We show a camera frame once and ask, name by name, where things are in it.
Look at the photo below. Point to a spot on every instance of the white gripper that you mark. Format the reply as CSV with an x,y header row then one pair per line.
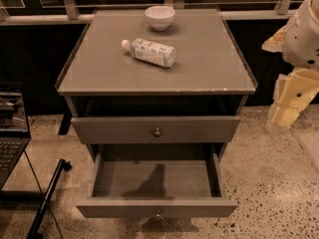
x,y
301,40

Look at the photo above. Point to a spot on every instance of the upper grey drawer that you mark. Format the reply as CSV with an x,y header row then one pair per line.
x,y
141,129

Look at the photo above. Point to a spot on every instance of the blue label plastic bottle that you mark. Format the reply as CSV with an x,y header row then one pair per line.
x,y
151,52

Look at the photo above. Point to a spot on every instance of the black laptop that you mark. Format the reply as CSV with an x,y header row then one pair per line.
x,y
14,128

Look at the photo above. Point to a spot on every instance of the round upper drawer knob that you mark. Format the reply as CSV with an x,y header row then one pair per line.
x,y
157,132

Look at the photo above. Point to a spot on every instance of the metal railing frame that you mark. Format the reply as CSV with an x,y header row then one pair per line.
x,y
69,4

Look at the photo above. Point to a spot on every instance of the black stand pole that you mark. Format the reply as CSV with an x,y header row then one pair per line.
x,y
46,197

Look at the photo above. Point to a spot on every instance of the middle drawer knob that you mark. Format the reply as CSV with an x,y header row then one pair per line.
x,y
158,214

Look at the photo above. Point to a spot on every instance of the white ceramic bowl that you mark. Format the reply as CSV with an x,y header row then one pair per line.
x,y
160,17

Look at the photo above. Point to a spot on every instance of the open middle grey drawer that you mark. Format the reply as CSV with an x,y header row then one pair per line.
x,y
136,180

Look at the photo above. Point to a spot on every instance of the grey wooden drawer cabinet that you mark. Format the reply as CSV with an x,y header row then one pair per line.
x,y
208,78

